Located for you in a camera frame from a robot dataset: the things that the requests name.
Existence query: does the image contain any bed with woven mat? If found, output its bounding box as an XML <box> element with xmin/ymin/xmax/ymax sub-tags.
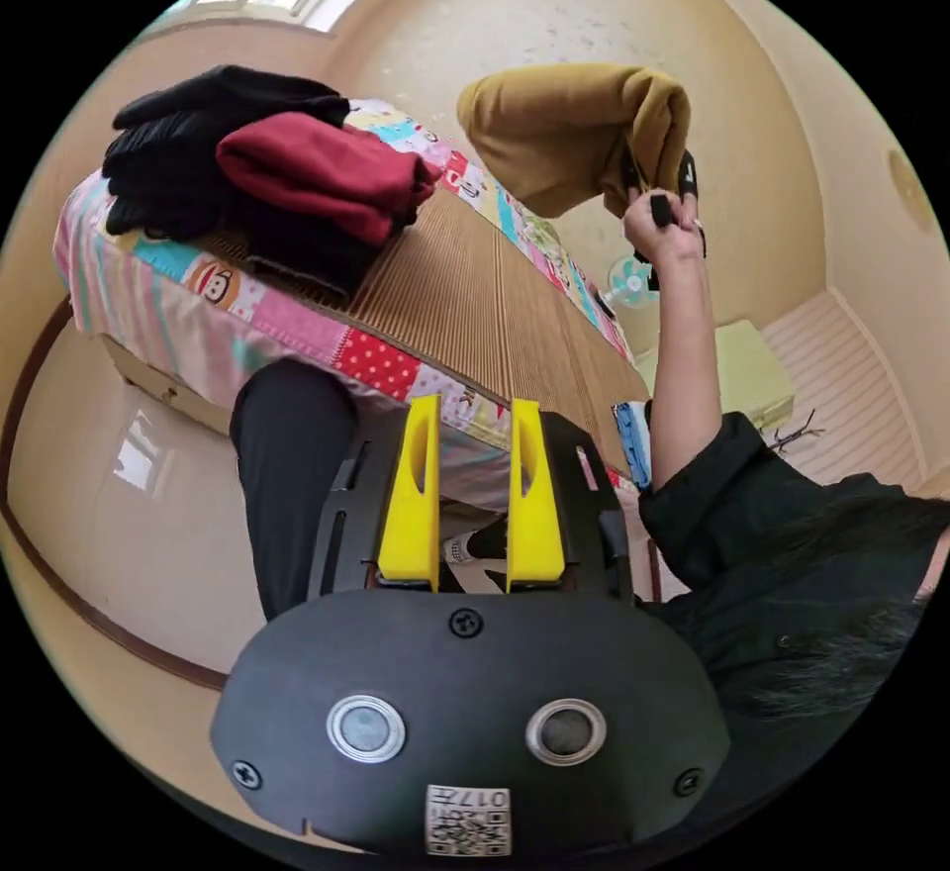
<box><xmin>52</xmin><ymin>96</ymin><xmax>656</xmax><ymax>498</ymax></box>

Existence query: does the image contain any pile of clothes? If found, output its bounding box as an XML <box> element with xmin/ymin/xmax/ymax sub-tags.
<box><xmin>101</xmin><ymin>64</ymin><xmax>445</xmax><ymax>302</ymax></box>

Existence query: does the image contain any person's right hand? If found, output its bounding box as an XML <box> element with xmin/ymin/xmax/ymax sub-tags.
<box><xmin>621</xmin><ymin>187</ymin><xmax>708</xmax><ymax>272</ymax></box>

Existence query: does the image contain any person's right forearm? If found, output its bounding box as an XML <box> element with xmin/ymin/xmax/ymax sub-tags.
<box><xmin>648</xmin><ymin>252</ymin><xmax>728</xmax><ymax>494</ymax></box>

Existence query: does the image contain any small green fan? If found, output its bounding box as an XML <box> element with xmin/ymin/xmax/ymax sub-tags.
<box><xmin>607</xmin><ymin>253</ymin><xmax>661</xmax><ymax>311</ymax></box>

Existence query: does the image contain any person's body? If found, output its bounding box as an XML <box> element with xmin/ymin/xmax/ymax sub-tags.
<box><xmin>228</xmin><ymin>356</ymin><xmax>950</xmax><ymax>723</ymax></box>

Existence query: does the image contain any yellow long sleeve shirt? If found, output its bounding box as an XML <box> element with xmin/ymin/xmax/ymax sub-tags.
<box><xmin>455</xmin><ymin>64</ymin><xmax>694</xmax><ymax>222</ymax></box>

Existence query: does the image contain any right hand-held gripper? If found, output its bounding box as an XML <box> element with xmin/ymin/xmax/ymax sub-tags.
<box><xmin>649</xmin><ymin>148</ymin><xmax>701</xmax><ymax>229</ymax></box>

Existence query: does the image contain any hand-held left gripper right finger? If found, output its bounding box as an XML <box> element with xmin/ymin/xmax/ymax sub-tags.
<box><xmin>506</xmin><ymin>398</ymin><xmax>568</xmax><ymax>590</ymax></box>

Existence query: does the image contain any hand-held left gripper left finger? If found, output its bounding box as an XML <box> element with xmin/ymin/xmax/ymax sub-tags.
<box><xmin>376</xmin><ymin>394</ymin><xmax>443</xmax><ymax>588</ymax></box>

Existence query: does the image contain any light green cushion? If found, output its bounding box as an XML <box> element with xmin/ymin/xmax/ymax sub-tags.
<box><xmin>636</xmin><ymin>319</ymin><xmax>797</xmax><ymax>430</ymax></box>

